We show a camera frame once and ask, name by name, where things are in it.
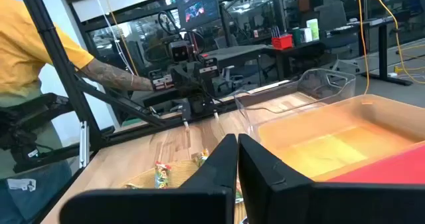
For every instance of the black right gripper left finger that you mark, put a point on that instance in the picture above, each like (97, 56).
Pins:
(199, 204)

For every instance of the large dark monitor screen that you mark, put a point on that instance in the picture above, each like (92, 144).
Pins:
(197, 4)

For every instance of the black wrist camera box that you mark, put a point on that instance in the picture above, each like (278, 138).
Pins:
(179, 51)

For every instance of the grey office chair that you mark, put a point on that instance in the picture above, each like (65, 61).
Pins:
(332, 18)

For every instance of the person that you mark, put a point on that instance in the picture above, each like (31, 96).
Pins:
(23, 44)

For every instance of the dark green can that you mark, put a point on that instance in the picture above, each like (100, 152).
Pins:
(296, 36)

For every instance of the orange plastic bin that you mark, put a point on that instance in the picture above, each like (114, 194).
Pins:
(332, 144)

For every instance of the black office desk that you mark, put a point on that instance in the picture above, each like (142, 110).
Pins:
(383, 51)
(239, 52)

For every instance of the red plastic basket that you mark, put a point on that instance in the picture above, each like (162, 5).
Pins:
(282, 42)

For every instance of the silver aluminium profile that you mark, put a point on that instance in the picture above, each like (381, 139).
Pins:
(84, 144)

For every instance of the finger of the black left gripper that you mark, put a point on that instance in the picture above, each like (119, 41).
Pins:
(207, 69)
(162, 81)

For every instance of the peanut butter chocolate granola bar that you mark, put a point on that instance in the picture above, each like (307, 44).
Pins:
(162, 175)
(201, 158)

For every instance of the round woven straw placemat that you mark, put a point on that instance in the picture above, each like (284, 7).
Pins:
(181, 175)

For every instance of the clear plastic bin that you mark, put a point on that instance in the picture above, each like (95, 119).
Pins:
(332, 84)

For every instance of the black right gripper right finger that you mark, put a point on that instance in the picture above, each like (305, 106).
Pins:
(299, 204)

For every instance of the white container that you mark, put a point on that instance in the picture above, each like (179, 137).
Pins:
(305, 36)

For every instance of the black aluminium table frame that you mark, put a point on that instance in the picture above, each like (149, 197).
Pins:
(59, 58)

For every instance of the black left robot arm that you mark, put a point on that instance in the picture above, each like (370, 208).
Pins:
(199, 107)

